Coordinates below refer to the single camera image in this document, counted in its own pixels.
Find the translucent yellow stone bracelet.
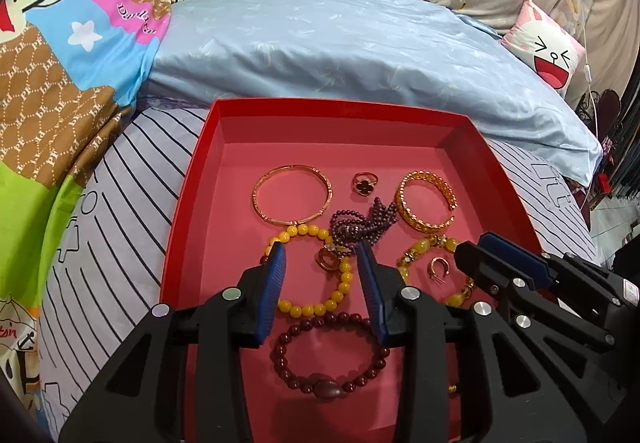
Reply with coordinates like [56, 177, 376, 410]
[396, 234, 476, 309]

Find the dark red bead bracelet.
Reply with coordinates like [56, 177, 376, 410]
[269, 312, 392, 404]

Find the dark purple beaded necklace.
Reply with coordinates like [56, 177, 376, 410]
[328, 196, 400, 255]

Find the black clover gold ring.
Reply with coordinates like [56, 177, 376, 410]
[351, 171, 380, 196]

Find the rose gold hoop earring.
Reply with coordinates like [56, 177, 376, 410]
[316, 245, 350, 272]

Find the yellow round bead bracelet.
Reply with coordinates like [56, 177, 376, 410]
[259, 223, 355, 317]

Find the red jewelry tray box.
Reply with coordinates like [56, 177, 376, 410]
[160, 99, 541, 442]

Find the thin gold bangle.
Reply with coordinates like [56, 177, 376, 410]
[250, 164, 333, 226]

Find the pink white cat cushion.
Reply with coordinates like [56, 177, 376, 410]
[500, 0, 586, 96]

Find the light blue pillow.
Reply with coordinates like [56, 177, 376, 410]
[139, 0, 602, 185]

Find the colourful cartoon monkey quilt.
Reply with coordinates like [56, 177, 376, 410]
[1, 0, 171, 413]

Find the wide gold cuff bracelet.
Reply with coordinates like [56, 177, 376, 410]
[394, 170, 459, 235]

